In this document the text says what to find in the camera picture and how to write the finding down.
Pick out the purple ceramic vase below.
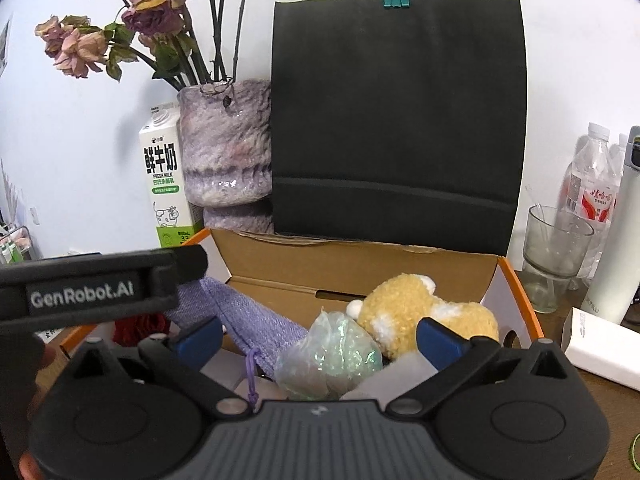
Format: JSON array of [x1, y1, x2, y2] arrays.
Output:
[[178, 79, 273, 234]]

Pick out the clear drinking glass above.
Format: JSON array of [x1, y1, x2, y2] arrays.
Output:
[[520, 205, 594, 313]]

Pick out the dried rose bouquet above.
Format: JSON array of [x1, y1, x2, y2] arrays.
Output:
[[35, 0, 246, 91]]

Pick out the black paper shopping bag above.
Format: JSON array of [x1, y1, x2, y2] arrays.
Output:
[[270, 0, 527, 255]]

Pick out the green black neckband earphones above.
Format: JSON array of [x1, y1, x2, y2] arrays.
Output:
[[629, 434, 640, 471]]

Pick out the left plastic water bottle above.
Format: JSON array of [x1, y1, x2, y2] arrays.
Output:
[[559, 122, 620, 281]]

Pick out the iridescent plastic bag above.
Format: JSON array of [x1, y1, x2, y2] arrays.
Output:
[[274, 312, 383, 401]]

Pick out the white power bank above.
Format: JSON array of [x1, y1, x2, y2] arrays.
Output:
[[561, 308, 639, 390]]

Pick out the white and yellow plush sheep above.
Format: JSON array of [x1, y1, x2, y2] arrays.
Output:
[[346, 273, 499, 361]]

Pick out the white tissue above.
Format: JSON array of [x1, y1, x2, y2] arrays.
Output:
[[341, 351, 437, 408]]

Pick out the red artificial rose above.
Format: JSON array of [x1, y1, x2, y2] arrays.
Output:
[[112, 313, 170, 348]]

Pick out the white thermos bottle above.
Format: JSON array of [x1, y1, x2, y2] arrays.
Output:
[[582, 126, 640, 324]]

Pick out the red pumpkin cardboard box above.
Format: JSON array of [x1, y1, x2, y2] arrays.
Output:
[[58, 226, 546, 401]]

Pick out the white green milk carton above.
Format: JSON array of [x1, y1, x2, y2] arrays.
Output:
[[139, 103, 203, 247]]

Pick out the person's left hand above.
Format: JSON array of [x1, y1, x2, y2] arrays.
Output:
[[18, 344, 56, 480]]

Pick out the purple knitted pouch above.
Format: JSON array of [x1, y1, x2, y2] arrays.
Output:
[[165, 276, 308, 406]]

